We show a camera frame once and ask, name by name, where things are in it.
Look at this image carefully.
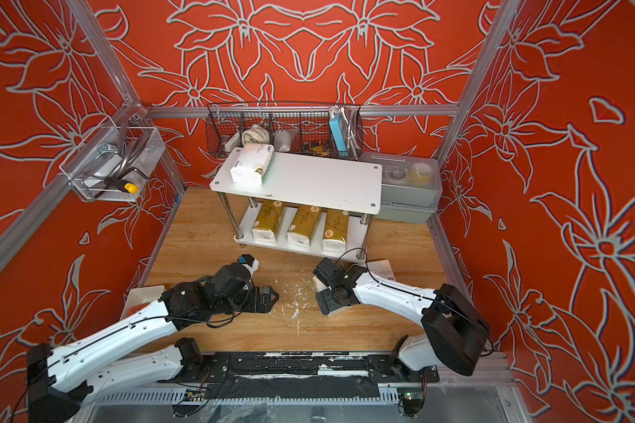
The white tissue pack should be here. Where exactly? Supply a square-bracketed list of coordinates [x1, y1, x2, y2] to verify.
[365, 259, 396, 283]
[312, 277, 349, 317]
[230, 144, 275, 186]

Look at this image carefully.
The gold tissue pack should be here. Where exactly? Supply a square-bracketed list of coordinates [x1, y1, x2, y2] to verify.
[287, 204, 322, 248]
[252, 201, 286, 243]
[322, 209, 349, 254]

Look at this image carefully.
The white tissue pack back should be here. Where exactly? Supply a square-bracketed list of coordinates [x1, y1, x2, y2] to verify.
[365, 259, 396, 283]

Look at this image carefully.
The white tissue pack front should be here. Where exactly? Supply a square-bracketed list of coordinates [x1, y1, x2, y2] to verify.
[230, 144, 275, 186]

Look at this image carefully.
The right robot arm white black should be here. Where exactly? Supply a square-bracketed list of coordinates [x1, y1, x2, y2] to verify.
[313, 258, 490, 376]

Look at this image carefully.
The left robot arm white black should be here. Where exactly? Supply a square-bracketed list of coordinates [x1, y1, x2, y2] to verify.
[23, 255, 280, 422]

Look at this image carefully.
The white two-tier shelf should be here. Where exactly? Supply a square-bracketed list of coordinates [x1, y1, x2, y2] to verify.
[210, 148, 382, 263]

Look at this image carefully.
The white tray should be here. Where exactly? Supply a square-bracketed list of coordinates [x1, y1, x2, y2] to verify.
[120, 286, 165, 320]

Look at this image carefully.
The grey plastic storage box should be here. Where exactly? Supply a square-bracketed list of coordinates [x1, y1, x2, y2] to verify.
[359, 153, 443, 224]

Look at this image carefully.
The tape roll in box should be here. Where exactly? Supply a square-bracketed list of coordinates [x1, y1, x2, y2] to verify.
[407, 162, 435, 186]

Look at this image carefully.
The blue box in basket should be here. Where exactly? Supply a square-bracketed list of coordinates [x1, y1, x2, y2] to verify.
[328, 106, 349, 158]

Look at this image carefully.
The white cloth roll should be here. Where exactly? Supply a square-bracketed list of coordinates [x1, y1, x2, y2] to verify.
[241, 124, 271, 146]

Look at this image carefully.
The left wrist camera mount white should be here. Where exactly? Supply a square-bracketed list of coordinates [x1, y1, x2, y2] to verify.
[237, 254, 259, 278]

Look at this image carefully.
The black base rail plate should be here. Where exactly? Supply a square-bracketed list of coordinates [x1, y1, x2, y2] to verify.
[200, 352, 439, 384]

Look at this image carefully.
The yellow handled tool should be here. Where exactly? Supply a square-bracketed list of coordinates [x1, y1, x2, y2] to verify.
[104, 177, 139, 194]

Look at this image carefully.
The black wire basket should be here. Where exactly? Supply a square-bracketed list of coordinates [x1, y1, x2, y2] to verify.
[206, 102, 364, 160]

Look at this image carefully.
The clear plastic wall bin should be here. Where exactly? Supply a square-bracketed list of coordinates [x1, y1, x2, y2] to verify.
[59, 117, 166, 203]

